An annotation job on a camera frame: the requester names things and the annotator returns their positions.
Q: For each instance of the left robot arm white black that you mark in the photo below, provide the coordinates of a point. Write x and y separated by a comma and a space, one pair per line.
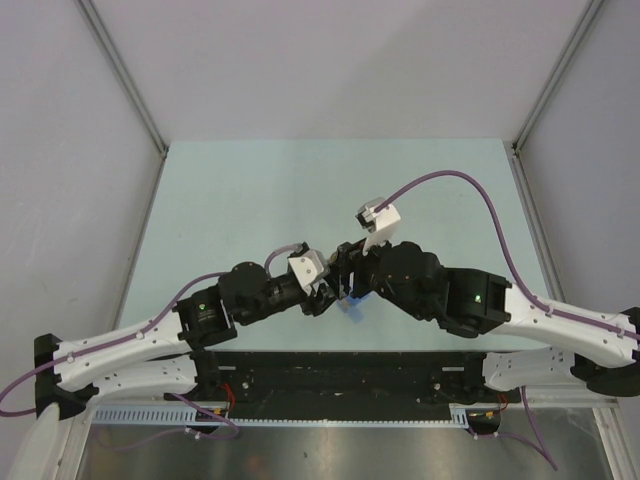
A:
68, 372

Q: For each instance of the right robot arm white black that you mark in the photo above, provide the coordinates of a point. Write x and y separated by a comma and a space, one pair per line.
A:
598, 350

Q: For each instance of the white slotted cable duct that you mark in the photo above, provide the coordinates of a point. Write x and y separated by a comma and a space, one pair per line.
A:
167, 415

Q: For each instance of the grey aluminium corner profile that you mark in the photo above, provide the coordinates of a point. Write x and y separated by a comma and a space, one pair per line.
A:
568, 54

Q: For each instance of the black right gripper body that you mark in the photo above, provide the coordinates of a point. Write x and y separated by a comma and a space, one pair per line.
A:
372, 280

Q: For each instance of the left aluminium frame profile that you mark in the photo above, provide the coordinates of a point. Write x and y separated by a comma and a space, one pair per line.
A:
106, 44

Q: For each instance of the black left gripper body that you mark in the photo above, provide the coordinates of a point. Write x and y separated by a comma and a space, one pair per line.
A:
280, 295

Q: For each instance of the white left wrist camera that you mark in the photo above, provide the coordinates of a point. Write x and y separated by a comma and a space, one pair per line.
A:
309, 269

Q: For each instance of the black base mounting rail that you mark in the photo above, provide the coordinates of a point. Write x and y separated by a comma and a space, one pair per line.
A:
343, 385

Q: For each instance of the blue plastic pill organizer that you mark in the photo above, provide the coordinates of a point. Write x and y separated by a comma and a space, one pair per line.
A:
351, 308

